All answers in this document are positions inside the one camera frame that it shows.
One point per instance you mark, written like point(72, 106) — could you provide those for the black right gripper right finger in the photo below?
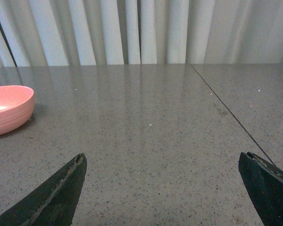
point(264, 184)

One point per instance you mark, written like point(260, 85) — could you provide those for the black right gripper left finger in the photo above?
point(54, 202)

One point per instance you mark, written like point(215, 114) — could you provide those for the pink plastic bowl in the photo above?
point(16, 106)

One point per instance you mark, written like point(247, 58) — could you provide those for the white pleated curtain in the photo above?
point(116, 32)

